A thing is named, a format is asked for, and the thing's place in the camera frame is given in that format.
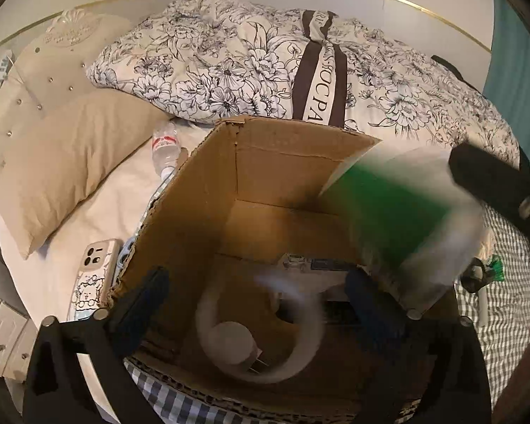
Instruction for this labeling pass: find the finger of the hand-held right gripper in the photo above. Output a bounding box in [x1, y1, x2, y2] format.
[449, 141, 530, 253]

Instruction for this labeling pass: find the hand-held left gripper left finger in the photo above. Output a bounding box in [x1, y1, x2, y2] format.
[22, 267, 171, 424]

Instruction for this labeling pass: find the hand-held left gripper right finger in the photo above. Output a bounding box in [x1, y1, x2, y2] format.
[345, 269, 494, 424]

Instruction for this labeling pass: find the brown cardboard box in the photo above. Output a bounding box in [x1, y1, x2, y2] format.
[108, 115, 460, 412]

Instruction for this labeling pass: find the white charger with cable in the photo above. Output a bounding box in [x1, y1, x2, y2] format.
[194, 271, 325, 383]

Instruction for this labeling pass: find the green and white carton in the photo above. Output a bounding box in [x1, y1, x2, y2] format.
[318, 146, 487, 314]

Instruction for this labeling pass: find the small printed carton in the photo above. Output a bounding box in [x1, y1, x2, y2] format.
[280, 252, 359, 275]

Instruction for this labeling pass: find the phone in cartoon case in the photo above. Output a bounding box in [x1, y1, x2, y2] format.
[66, 238, 123, 321]

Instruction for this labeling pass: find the small green plastic item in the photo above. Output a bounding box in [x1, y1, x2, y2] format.
[488, 256, 507, 282]

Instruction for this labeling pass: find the white bed sheet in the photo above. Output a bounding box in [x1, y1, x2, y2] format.
[0, 117, 213, 407]

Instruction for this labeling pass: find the green checked blanket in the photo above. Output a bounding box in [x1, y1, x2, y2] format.
[117, 177, 530, 424]

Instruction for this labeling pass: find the white stick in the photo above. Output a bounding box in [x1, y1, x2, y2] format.
[479, 289, 491, 328]

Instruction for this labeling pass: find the teal curtain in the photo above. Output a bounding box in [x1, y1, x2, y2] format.
[481, 0, 530, 133]

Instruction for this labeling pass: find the clear plastic water bottle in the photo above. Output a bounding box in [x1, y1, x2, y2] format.
[151, 121, 189, 182]

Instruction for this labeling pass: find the beige pillow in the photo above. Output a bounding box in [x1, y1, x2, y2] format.
[0, 95, 174, 260]

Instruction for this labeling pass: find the white nightstand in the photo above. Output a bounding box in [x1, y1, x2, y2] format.
[0, 238, 40, 381]

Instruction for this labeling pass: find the floral duvet with brown band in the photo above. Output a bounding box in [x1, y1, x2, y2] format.
[86, 0, 523, 174]

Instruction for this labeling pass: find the white wall remote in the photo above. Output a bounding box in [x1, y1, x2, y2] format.
[0, 51, 14, 93]

